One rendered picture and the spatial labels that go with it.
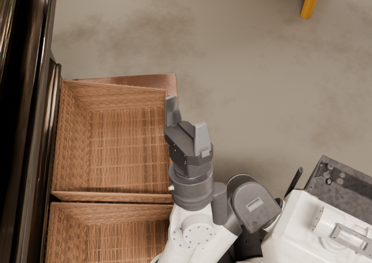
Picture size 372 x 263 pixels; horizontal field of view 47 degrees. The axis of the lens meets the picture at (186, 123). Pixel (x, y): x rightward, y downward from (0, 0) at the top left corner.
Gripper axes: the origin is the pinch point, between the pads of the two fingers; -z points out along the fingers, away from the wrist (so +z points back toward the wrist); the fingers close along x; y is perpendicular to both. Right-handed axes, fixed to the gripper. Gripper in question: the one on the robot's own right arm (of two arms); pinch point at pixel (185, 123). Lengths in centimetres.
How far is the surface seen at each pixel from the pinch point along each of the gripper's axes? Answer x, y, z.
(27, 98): -55, 21, 14
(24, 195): -27.9, 30.3, 24.0
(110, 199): -71, 2, 77
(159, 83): -125, -48, 66
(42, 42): -68, 11, 5
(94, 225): -77, 10, 93
